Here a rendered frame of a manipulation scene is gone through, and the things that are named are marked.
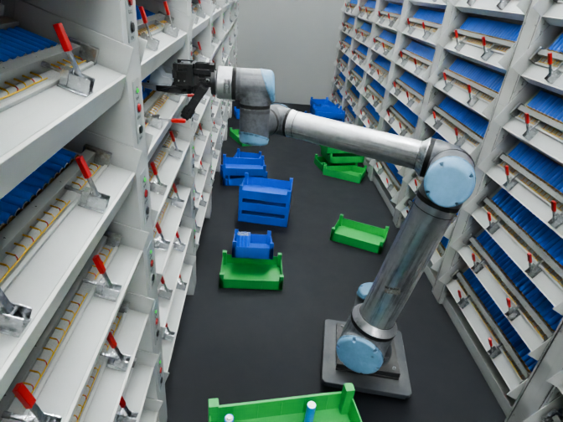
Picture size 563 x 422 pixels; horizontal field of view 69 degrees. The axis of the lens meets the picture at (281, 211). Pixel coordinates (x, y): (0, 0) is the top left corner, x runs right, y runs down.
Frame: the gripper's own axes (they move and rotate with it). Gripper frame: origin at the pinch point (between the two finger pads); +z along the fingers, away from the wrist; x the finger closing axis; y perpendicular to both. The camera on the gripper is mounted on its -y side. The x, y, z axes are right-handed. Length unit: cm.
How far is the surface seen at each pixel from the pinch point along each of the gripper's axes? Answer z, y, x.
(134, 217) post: -6.8, -17.2, 44.7
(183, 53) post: -6.9, 5.4, -25.4
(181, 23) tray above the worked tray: -6.5, 14.6, -25.1
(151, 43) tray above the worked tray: -6.8, 13.9, 18.2
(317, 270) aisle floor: -67, -101, -47
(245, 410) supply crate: -32, -48, 68
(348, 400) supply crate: -53, -47, 67
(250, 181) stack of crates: -30, -82, -112
